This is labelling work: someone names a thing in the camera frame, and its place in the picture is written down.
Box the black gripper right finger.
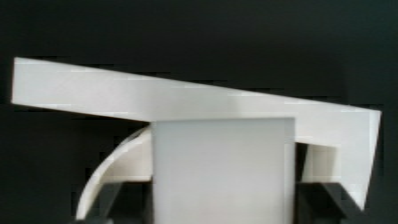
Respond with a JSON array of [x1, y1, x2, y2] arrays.
[[294, 143, 365, 224]]

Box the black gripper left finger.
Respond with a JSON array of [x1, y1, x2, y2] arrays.
[[73, 182, 153, 224]]

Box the white stool leg with tags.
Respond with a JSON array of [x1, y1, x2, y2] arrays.
[[153, 118, 296, 224]]

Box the white L-shaped border frame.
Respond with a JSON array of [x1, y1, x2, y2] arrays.
[[11, 57, 383, 204]]

